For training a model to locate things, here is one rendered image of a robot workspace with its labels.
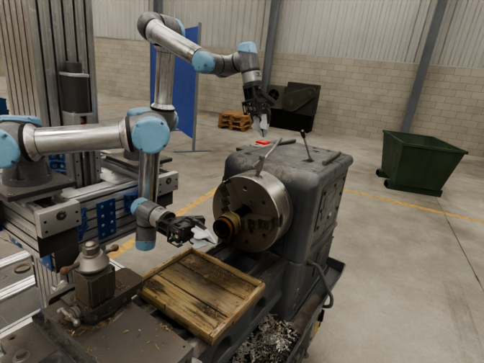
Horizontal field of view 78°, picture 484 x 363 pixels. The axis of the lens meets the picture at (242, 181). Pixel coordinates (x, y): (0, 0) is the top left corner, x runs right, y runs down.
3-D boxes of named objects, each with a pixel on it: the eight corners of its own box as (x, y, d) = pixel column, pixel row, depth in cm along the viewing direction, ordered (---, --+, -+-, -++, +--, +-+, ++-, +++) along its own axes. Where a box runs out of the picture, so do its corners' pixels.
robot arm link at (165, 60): (141, 131, 152) (145, 11, 132) (163, 129, 164) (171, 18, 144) (157, 137, 146) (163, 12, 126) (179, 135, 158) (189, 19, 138)
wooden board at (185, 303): (191, 253, 126) (191, 245, 125) (264, 292, 108) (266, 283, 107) (130, 290, 102) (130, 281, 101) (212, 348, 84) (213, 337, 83)
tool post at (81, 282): (102, 282, 82) (100, 251, 79) (119, 294, 79) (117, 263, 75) (75, 297, 76) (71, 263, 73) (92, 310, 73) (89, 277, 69)
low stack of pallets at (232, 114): (232, 122, 998) (233, 109, 983) (256, 127, 972) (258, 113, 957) (216, 127, 886) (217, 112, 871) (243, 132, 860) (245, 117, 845)
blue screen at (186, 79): (137, 116, 920) (136, 32, 841) (163, 117, 958) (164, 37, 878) (173, 152, 585) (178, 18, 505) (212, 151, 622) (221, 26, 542)
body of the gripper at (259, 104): (243, 117, 118) (238, 86, 116) (254, 116, 125) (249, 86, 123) (259, 113, 114) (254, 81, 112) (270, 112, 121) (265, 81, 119)
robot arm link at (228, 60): (204, 58, 119) (225, 50, 113) (222, 60, 128) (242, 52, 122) (208, 78, 121) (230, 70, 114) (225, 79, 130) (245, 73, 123)
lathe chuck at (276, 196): (220, 224, 138) (231, 160, 125) (279, 256, 123) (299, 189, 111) (207, 230, 130) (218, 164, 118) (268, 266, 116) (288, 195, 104)
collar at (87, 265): (97, 251, 79) (96, 240, 78) (116, 263, 75) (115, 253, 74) (67, 263, 73) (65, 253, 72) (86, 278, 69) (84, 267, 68)
